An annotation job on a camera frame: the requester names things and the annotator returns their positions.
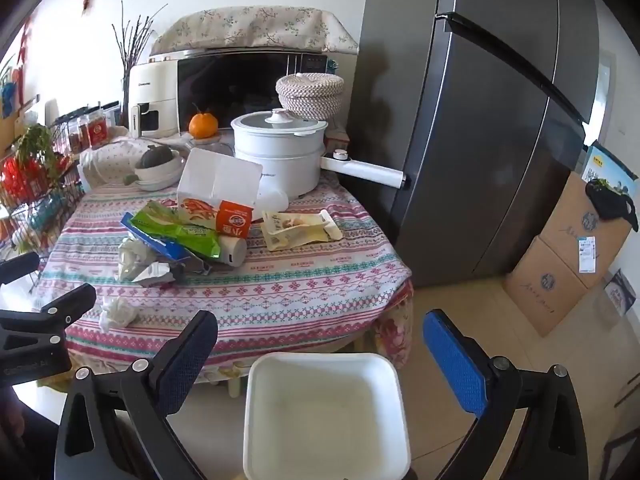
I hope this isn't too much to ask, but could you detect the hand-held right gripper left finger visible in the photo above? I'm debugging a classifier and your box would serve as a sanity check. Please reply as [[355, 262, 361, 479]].
[[55, 310, 218, 480]]

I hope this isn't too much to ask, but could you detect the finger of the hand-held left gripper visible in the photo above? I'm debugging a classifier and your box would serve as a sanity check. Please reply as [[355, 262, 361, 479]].
[[0, 251, 41, 287], [0, 282, 97, 335]]

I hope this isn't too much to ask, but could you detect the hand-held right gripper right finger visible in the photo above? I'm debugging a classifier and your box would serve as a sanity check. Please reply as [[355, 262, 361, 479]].
[[422, 310, 588, 480]]

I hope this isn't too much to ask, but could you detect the white square plastic bin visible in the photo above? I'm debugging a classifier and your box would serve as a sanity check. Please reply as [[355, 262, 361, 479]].
[[242, 351, 412, 480]]

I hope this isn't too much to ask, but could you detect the yellow bread wrapper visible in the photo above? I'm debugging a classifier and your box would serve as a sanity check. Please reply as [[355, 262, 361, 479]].
[[261, 208, 344, 252]]

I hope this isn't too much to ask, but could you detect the small crumpled tissue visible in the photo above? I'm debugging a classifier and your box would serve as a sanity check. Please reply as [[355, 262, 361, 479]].
[[97, 296, 138, 331]]

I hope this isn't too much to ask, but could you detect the floral table skirt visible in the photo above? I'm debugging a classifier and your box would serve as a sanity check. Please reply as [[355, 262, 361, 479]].
[[367, 282, 416, 361]]

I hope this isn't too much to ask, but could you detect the silver foil wrapper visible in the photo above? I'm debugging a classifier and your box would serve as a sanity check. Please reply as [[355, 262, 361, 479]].
[[132, 255, 213, 288]]

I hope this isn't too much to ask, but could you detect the blue snack wrapper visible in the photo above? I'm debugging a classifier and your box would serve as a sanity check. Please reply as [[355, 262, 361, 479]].
[[122, 225, 188, 263]]

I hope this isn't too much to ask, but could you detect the brown cardboard box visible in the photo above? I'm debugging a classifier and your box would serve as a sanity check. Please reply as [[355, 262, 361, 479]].
[[502, 235, 591, 338], [542, 170, 633, 291]]

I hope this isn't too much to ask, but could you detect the patterned knit-print tablecloth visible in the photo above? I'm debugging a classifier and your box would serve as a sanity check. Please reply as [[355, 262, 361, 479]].
[[32, 170, 416, 386]]

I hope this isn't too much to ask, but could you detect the white cylindrical bottle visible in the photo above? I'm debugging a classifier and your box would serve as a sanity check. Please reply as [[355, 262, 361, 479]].
[[215, 235, 248, 267]]

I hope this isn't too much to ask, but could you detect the green leafy plant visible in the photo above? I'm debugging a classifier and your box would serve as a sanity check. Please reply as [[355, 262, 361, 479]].
[[15, 125, 61, 176]]

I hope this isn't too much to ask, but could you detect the green snack packet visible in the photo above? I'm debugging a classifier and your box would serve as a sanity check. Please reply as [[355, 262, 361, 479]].
[[121, 201, 222, 260]]

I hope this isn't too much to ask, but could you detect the white quilted cloth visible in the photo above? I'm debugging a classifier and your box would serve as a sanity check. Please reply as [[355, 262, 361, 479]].
[[80, 135, 151, 191]]

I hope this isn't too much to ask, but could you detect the small orange carton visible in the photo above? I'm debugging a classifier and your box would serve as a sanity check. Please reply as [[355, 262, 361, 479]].
[[215, 200, 253, 238]]

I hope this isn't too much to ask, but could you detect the white ceramic bowl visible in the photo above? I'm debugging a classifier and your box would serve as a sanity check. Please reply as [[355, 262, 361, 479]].
[[134, 150, 183, 192]]

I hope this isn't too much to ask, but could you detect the dark avocado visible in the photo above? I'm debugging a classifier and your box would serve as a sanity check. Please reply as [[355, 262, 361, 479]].
[[139, 144, 176, 168]]

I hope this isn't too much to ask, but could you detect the small printed packet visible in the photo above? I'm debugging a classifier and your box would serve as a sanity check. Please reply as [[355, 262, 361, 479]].
[[602, 270, 637, 316]]

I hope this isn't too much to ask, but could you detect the white open paper box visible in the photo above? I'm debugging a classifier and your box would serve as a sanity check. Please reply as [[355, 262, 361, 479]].
[[176, 147, 264, 221]]

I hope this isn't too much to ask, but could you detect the white electric cooking pot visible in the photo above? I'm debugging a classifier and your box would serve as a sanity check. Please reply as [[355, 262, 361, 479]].
[[230, 108, 408, 198]]

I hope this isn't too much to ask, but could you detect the black bag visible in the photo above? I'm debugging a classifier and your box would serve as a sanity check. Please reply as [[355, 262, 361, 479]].
[[585, 177, 640, 233]]

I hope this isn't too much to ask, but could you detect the white countertop appliance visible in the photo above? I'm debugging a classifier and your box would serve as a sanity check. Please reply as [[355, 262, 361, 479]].
[[127, 57, 183, 140]]

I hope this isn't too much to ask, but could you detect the orange fruit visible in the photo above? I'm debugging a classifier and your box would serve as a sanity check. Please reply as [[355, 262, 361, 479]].
[[188, 104, 220, 139]]

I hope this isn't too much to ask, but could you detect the grey refrigerator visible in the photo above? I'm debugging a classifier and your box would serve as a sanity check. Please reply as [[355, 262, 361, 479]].
[[345, 0, 601, 291]]

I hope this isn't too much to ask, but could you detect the bundle of dry twigs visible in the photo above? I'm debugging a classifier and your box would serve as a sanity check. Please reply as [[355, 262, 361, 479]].
[[111, 0, 168, 81]]

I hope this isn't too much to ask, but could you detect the blue printed carton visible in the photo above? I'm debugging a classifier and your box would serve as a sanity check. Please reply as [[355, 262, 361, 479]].
[[580, 140, 640, 196]]

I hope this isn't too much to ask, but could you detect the woven lidded basket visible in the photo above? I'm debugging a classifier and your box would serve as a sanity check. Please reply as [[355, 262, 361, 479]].
[[276, 72, 346, 120]]

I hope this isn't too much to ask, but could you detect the floral dust cover cloth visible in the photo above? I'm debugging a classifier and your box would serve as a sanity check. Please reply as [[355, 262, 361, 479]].
[[149, 6, 360, 57]]

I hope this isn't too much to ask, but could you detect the black wire rack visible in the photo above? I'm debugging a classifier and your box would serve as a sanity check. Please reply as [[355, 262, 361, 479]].
[[0, 105, 126, 261]]

